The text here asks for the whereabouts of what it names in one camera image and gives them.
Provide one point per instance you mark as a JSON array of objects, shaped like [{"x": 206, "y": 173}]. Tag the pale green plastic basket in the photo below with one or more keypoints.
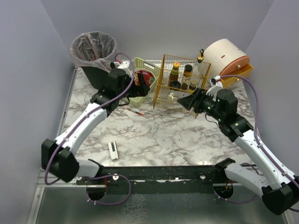
[{"x": 141, "y": 64}]

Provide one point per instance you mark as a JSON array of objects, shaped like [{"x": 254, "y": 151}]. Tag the white round drawer box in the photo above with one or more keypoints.
[{"x": 227, "y": 59}]

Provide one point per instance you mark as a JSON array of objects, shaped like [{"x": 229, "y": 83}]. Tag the gold-spout oil bottle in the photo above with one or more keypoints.
[{"x": 200, "y": 58}]

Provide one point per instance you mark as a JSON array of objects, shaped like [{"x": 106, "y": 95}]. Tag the small yellow spice bottle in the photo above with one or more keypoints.
[{"x": 192, "y": 85}]

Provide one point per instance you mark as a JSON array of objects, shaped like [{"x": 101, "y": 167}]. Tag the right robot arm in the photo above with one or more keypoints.
[{"x": 278, "y": 187}]

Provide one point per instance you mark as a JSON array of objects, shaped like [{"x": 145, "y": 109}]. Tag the black ribbed trash bin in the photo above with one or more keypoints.
[{"x": 100, "y": 79}]

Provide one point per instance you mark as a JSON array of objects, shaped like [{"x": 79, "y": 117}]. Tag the black-lid glass jar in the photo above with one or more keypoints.
[{"x": 175, "y": 85}]

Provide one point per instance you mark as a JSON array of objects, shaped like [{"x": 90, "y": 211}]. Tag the gold wire rack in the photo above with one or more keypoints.
[{"x": 160, "y": 97}]

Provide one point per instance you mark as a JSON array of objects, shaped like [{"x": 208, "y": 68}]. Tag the white folded peeler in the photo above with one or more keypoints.
[{"x": 113, "y": 150}]

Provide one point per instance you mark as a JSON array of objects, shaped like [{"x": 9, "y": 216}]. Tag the green-lid seasoning shaker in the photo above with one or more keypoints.
[{"x": 172, "y": 96}]

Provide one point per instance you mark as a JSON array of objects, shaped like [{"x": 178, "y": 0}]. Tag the red floral plate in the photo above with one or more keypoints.
[{"x": 149, "y": 78}]

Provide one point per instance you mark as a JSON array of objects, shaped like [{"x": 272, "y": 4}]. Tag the red pen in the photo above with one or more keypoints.
[{"x": 136, "y": 112}]

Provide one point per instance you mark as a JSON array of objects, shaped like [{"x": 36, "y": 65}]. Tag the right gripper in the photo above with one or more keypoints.
[{"x": 199, "y": 100}]

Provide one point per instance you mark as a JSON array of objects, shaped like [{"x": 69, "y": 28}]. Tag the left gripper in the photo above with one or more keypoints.
[{"x": 137, "y": 83}]

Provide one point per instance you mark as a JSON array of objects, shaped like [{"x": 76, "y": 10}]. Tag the yellow-lid sauce jar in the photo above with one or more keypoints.
[{"x": 174, "y": 73}]

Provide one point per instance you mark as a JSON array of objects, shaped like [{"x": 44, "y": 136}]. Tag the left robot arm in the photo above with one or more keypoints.
[{"x": 58, "y": 155}]

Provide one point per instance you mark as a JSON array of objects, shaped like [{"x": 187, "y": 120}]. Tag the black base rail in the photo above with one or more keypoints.
[{"x": 145, "y": 179}]

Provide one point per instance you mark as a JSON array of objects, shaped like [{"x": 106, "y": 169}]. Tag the gold-cap pepper grinder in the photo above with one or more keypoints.
[{"x": 186, "y": 77}]

